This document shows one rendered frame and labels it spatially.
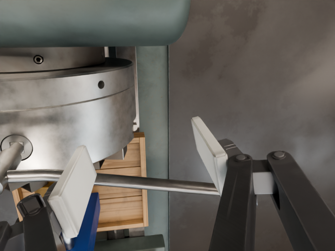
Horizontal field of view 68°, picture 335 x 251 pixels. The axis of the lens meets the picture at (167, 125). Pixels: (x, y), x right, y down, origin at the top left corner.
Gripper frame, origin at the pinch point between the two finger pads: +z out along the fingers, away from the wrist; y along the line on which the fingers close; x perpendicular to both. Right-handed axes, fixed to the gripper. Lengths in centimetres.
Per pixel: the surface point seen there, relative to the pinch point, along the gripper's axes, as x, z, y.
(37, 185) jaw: -10.9, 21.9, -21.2
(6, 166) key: 0.0, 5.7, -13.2
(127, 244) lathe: -51, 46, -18
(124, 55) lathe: 4.9, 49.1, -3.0
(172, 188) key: -5.6, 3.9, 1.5
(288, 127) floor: -75, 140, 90
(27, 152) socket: -1.2, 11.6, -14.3
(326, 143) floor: -97, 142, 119
